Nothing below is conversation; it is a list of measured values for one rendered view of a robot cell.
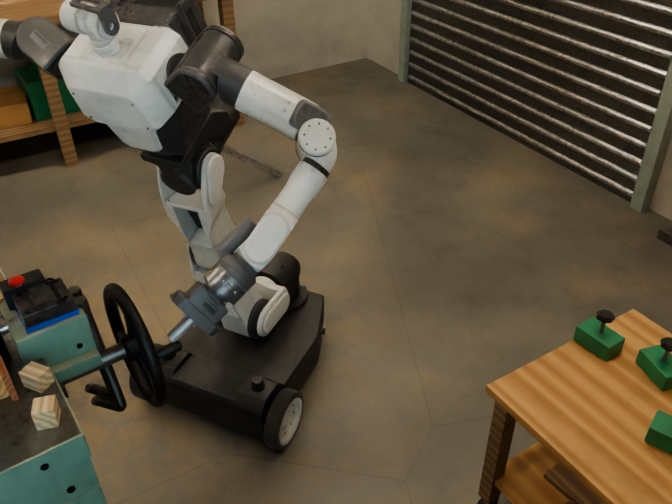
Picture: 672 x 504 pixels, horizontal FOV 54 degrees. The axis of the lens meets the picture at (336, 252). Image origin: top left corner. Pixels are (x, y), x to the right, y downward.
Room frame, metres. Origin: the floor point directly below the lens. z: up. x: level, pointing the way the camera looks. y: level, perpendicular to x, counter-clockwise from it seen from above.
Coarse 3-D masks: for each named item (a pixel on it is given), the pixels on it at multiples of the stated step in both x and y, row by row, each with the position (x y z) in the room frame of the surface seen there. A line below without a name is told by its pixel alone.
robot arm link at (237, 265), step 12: (240, 228) 1.16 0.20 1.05; (252, 228) 1.16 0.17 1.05; (228, 240) 1.14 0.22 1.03; (240, 240) 1.14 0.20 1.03; (228, 252) 1.12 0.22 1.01; (240, 252) 1.11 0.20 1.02; (228, 264) 1.09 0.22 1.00; (240, 264) 1.09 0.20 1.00; (252, 264) 1.10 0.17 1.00; (264, 264) 1.10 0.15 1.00; (240, 276) 1.07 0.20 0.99; (252, 276) 1.09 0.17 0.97
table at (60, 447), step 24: (72, 360) 0.96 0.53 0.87; (96, 360) 0.97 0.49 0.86; (0, 408) 0.81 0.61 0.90; (24, 408) 0.81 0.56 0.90; (0, 432) 0.76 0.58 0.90; (24, 432) 0.76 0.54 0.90; (48, 432) 0.75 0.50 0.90; (72, 432) 0.75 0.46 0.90; (0, 456) 0.71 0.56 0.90; (24, 456) 0.71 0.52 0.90; (48, 456) 0.71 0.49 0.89; (72, 456) 0.73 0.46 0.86; (0, 480) 0.67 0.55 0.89; (24, 480) 0.69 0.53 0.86
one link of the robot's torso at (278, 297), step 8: (256, 280) 1.88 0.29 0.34; (264, 280) 1.89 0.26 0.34; (256, 288) 1.87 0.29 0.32; (264, 288) 1.86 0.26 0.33; (272, 288) 1.85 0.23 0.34; (280, 288) 1.85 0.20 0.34; (264, 296) 1.86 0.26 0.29; (272, 296) 1.85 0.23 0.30; (280, 296) 1.82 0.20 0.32; (288, 296) 1.85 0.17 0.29; (272, 304) 1.77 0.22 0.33; (280, 304) 1.80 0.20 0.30; (288, 304) 1.85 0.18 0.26; (264, 312) 1.72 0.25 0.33; (272, 312) 1.75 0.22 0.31; (280, 312) 1.80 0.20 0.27; (264, 320) 1.71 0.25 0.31; (272, 320) 1.74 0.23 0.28; (264, 328) 1.70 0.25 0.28; (272, 328) 1.76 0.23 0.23
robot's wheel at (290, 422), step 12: (276, 396) 1.47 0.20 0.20; (288, 396) 1.47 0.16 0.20; (300, 396) 1.51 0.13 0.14; (276, 408) 1.42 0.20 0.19; (288, 408) 1.44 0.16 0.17; (300, 408) 1.51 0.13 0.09; (276, 420) 1.39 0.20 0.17; (288, 420) 1.47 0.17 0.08; (300, 420) 1.50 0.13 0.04; (264, 432) 1.38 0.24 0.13; (276, 432) 1.37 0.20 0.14; (288, 432) 1.46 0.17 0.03; (276, 444) 1.36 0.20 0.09; (288, 444) 1.42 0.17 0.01
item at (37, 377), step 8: (24, 368) 0.87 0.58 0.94; (32, 368) 0.87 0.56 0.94; (40, 368) 0.87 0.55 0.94; (48, 368) 0.87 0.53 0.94; (24, 376) 0.86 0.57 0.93; (32, 376) 0.85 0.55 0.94; (40, 376) 0.85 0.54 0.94; (48, 376) 0.87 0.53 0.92; (24, 384) 0.86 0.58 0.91; (32, 384) 0.85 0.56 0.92; (40, 384) 0.85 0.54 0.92; (48, 384) 0.86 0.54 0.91; (40, 392) 0.85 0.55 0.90
